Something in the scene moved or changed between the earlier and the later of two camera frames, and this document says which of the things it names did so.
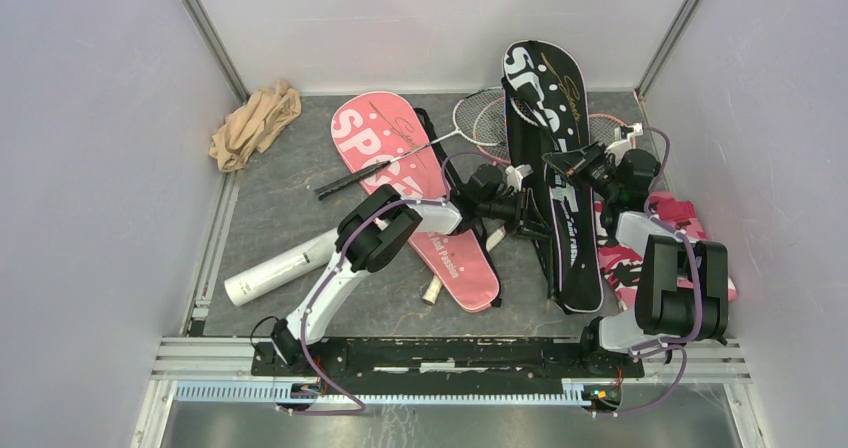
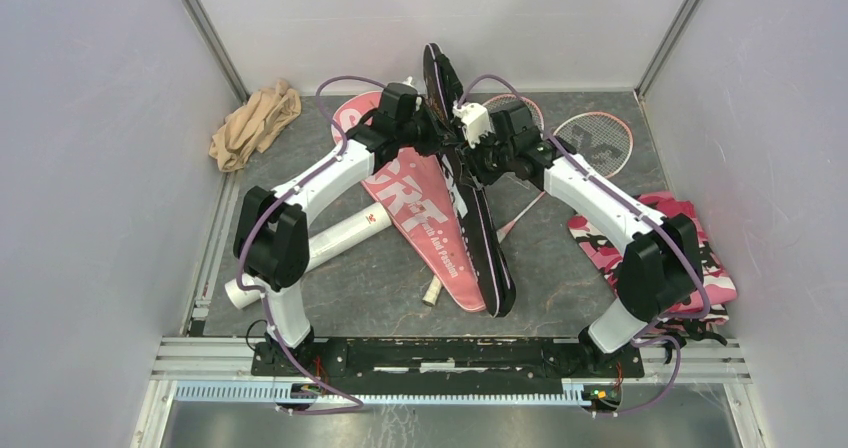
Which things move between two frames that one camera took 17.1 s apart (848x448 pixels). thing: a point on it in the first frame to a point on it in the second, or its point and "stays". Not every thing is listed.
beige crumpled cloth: x=254 y=125 stays
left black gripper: x=526 y=220 to x=440 y=138
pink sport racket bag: x=375 y=128 stays
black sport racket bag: x=547 y=109 to x=444 y=90
